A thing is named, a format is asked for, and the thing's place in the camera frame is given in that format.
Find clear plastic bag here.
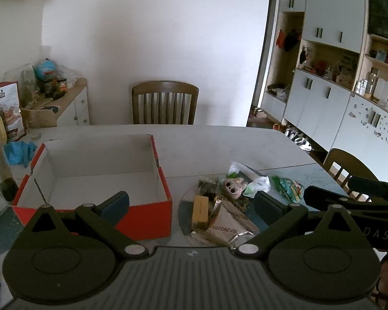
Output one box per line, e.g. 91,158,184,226
3,64,40,108

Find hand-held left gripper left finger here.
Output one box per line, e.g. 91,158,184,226
19,191,149,261

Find brown wooden slat chair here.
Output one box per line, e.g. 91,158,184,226
323,149,380,198
131,81,200,125

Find cartoon face doll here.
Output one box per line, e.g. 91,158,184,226
220,174,250,201

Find black hanging bag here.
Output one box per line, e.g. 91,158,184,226
284,30,301,52

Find green printed packet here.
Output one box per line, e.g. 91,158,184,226
272,175,306,205

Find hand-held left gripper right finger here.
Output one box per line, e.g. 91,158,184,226
234,191,372,261

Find open brown cardboard box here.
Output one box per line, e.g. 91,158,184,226
21,105,59,129

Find white plastic bag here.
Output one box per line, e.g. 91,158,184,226
228,161,271,198

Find pair of sneakers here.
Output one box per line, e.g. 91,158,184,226
285,127,313,152

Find large white wall cabinet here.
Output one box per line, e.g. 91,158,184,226
260,0,388,168

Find small yellow box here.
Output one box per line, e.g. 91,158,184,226
191,195,211,230

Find dark glass jar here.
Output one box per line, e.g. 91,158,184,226
43,79,57,97

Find red white printed carton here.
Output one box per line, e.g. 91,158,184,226
0,81,28,143

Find silver foil packet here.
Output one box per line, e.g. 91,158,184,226
191,198,260,249

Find blue cloth gloves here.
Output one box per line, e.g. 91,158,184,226
4,141,38,168

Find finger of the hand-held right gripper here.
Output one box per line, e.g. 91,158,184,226
303,185,388,212
347,176,388,202

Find round glass turntable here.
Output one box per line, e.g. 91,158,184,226
178,168,311,250

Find white wood-top sideboard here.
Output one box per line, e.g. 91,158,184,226
21,78,91,127

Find red cardboard box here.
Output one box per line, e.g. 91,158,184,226
12,134,173,241

